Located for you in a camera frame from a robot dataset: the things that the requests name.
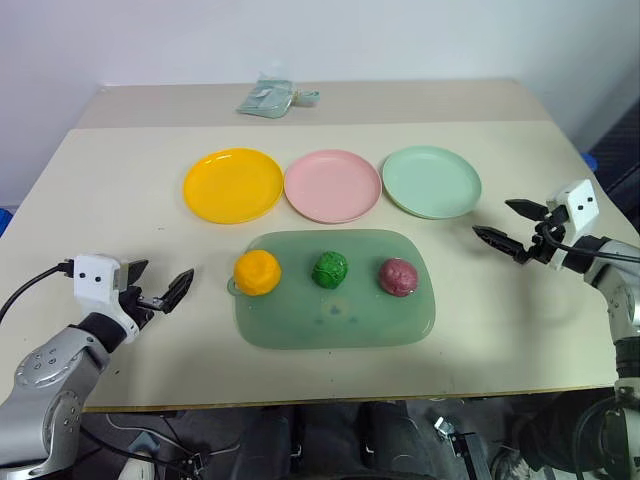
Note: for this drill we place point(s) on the translucent green plastic tray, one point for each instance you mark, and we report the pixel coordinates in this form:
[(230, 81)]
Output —
[(335, 315)]

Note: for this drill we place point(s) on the black textured panel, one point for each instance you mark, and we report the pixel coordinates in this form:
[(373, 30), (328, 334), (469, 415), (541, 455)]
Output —
[(617, 145)]

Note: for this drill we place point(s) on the black metal frame bracket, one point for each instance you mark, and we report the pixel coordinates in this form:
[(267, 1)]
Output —
[(465, 447)]

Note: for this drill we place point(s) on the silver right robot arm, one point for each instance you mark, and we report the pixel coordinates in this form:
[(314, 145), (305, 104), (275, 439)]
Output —
[(617, 280)]

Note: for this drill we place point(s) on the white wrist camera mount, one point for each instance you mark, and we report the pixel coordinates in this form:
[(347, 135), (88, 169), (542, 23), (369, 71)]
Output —
[(95, 280), (580, 205)]

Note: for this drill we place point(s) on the clear bag with green contents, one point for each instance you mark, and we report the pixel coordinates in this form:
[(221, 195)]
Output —
[(265, 100)]

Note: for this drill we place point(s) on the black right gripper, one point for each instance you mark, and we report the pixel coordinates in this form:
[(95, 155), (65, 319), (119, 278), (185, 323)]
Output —
[(542, 250)]

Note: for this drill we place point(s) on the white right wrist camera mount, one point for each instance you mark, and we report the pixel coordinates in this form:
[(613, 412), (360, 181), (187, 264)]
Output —
[(580, 205)]

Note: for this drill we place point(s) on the light green plastic plate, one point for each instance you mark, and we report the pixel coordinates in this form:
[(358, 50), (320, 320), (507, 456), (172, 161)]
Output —
[(431, 182)]

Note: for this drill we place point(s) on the yellow plastic plate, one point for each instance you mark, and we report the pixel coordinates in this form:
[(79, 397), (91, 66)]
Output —
[(232, 185)]

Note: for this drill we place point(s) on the dark red ball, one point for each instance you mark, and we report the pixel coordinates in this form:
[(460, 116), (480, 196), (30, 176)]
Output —
[(398, 277)]

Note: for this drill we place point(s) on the dark rounded shape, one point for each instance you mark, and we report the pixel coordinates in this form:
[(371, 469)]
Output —
[(395, 440)]

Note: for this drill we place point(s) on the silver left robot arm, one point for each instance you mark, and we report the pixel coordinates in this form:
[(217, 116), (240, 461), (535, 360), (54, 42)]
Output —
[(45, 380)]

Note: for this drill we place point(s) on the pink plastic plate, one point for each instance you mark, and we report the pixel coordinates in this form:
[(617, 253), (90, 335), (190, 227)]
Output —
[(332, 186)]

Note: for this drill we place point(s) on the green ball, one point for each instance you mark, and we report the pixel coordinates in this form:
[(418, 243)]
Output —
[(330, 270)]

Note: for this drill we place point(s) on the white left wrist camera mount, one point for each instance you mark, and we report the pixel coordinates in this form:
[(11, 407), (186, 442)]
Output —
[(95, 280)]

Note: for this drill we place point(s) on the blue object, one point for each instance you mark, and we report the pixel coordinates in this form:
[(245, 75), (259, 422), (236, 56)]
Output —
[(5, 220), (590, 161)]

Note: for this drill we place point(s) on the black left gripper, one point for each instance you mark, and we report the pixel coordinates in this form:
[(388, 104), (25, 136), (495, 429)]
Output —
[(137, 307)]

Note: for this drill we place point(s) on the white rounded object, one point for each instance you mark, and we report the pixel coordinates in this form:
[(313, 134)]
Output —
[(137, 465)]

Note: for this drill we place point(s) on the orange ball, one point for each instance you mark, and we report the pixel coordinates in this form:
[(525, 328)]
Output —
[(257, 273)]

